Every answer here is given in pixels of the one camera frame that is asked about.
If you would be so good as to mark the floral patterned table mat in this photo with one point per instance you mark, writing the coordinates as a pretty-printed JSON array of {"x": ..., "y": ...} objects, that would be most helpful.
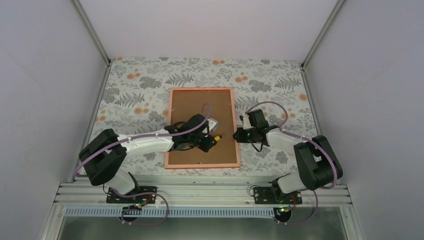
[{"x": 144, "y": 94}]

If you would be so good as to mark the yellow handled screwdriver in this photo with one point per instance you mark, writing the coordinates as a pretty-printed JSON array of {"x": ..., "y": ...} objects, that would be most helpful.
[{"x": 220, "y": 136}]

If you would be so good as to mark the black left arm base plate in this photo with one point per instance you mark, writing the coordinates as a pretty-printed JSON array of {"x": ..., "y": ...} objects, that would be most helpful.
[{"x": 138, "y": 196}]

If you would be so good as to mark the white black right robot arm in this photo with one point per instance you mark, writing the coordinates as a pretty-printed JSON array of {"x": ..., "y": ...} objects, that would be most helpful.
[{"x": 317, "y": 164}]

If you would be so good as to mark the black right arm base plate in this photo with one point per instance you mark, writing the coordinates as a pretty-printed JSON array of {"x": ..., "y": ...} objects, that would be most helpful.
[{"x": 267, "y": 196}]

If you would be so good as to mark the aluminium corner post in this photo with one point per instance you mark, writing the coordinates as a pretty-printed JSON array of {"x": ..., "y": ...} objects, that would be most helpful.
[
  {"x": 322, "y": 33},
  {"x": 94, "y": 36}
]

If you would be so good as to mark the right aluminium corner post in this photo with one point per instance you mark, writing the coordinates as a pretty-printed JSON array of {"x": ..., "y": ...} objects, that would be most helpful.
[{"x": 322, "y": 33}]

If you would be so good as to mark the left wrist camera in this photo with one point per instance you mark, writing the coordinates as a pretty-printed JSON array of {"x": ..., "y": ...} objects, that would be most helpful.
[{"x": 213, "y": 124}]

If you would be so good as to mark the red wooden picture frame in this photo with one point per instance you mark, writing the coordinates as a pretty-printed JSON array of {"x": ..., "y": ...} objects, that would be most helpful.
[{"x": 208, "y": 114}]

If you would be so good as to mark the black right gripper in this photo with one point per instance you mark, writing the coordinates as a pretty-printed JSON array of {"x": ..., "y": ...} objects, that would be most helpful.
[{"x": 239, "y": 137}]

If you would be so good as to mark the left aluminium corner post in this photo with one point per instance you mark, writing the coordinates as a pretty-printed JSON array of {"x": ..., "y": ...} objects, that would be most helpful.
[{"x": 94, "y": 36}]

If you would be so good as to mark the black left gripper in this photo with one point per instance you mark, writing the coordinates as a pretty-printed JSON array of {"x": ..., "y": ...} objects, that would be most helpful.
[{"x": 205, "y": 147}]

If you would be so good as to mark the aluminium extrusion rail base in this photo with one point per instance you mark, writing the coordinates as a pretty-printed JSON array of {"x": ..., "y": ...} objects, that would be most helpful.
[{"x": 178, "y": 190}]

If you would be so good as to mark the grey slotted cable duct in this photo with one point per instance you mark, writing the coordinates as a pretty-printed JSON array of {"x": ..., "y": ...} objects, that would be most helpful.
[{"x": 173, "y": 212}]

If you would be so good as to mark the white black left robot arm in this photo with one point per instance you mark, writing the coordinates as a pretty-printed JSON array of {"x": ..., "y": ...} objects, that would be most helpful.
[{"x": 102, "y": 158}]

